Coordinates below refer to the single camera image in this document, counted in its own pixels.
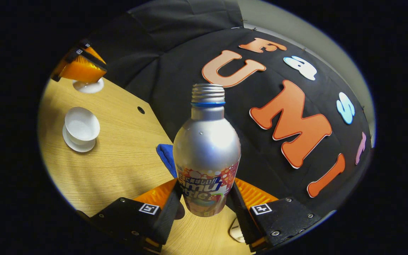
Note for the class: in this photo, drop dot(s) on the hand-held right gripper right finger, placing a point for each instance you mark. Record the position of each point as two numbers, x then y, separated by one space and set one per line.
241 216

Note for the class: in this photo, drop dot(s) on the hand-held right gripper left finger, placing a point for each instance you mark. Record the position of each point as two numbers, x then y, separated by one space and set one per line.
166 212

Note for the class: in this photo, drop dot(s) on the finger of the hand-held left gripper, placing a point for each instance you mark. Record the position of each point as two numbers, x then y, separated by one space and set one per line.
83 71
96 53

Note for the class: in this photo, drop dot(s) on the round brown coaster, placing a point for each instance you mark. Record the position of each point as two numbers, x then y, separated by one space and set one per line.
180 211

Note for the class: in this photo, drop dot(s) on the white teacup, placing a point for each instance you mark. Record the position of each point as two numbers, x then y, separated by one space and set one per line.
81 125

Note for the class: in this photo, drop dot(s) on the silver water bottle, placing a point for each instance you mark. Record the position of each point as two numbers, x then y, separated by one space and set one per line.
207 148

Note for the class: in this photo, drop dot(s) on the white toaster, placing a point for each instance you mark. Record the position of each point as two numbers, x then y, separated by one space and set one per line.
236 232

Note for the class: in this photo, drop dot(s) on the blue towel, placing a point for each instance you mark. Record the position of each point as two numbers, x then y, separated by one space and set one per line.
168 159

